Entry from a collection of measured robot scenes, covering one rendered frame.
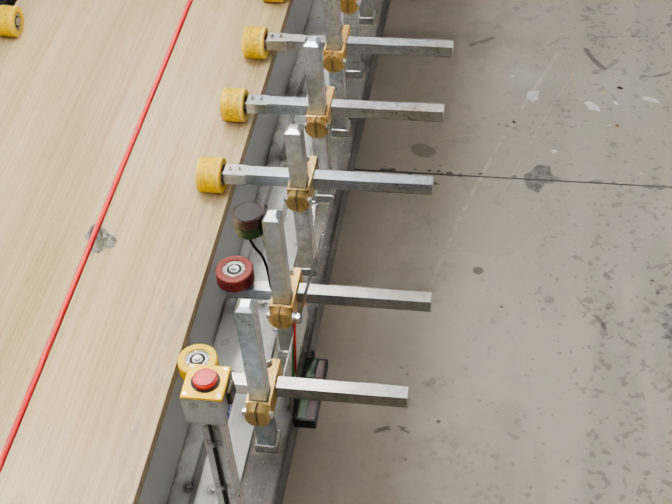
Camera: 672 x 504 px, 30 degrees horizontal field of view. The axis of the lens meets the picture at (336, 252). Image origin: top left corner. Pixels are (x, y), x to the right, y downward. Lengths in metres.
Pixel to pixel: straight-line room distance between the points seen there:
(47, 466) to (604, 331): 1.87
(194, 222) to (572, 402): 1.29
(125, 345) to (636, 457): 1.51
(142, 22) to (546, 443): 1.55
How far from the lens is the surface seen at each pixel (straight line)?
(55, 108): 3.16
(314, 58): 2.80
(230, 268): 2.64
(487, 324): 3.72
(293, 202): 2.70
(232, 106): 2.96
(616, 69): 4.66
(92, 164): 2.97
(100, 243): 2.76
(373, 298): 2.61
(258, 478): 2.55
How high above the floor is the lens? 2.78
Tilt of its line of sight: 45 degrees down
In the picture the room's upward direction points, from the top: 5 degrees counter-clockwise
